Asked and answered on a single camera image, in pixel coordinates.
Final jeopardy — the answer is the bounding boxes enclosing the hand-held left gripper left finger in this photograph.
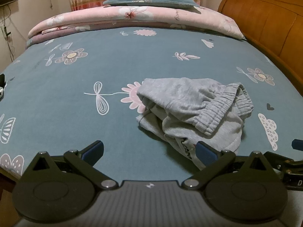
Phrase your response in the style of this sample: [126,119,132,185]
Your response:
[22,140,119,191]

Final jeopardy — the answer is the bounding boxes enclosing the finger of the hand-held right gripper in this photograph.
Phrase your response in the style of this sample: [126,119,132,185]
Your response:
[263,151,303,171]
[291,139,303,151]

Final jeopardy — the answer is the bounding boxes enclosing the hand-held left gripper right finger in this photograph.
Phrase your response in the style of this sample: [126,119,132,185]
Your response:
[181,141,278,191]

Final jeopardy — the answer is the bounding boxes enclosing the grey sweatpants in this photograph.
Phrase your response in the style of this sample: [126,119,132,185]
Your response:
[136,77,254,171]

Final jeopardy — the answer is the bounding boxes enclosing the bed with teal floral sheet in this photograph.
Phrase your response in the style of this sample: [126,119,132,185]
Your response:
[0,25,303,190]

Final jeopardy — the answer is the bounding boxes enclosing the wooden headboard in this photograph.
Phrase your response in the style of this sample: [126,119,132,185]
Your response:
[217,0,303,100]

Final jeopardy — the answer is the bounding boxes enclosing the pink floral folded quilt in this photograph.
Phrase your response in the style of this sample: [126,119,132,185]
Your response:
[26,4,246,48]

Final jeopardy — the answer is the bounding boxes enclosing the wooden bed frame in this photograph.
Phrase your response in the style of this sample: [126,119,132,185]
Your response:
[0,168,17,195]

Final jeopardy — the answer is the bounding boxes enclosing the black wall cable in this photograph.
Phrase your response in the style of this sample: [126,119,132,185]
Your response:
[0,5,15,61]

